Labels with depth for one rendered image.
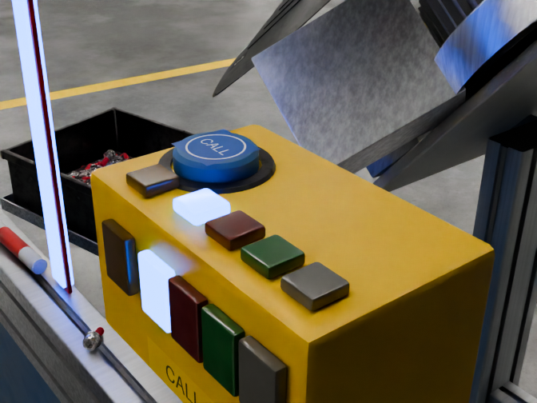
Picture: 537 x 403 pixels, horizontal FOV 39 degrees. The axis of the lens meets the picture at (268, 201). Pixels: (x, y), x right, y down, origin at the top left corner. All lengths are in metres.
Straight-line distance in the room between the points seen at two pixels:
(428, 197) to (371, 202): 2.35
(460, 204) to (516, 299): 1.74
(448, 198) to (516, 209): 1.85
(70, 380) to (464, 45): 0.41
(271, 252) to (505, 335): 0.69
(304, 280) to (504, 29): 0.40
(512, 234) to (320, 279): 0.60
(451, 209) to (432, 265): 2.33
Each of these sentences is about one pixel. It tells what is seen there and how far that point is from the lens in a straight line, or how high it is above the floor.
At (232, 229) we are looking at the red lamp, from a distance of 0.30.
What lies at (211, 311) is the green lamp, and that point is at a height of 1.06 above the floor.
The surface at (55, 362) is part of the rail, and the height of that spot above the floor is 0.83.
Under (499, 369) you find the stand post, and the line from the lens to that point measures 0.99.
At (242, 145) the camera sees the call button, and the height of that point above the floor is 1.08.
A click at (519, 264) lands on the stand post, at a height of 0.77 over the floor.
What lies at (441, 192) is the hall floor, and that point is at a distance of 2.72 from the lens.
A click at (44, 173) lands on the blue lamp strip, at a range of 0.61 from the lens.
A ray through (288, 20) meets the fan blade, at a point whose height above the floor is 1.01.
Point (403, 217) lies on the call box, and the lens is 0.32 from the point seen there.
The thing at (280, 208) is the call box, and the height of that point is 1.07.
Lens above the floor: 1.23
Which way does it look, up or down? 28 degrees down
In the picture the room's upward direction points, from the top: 1 degrees clockwise
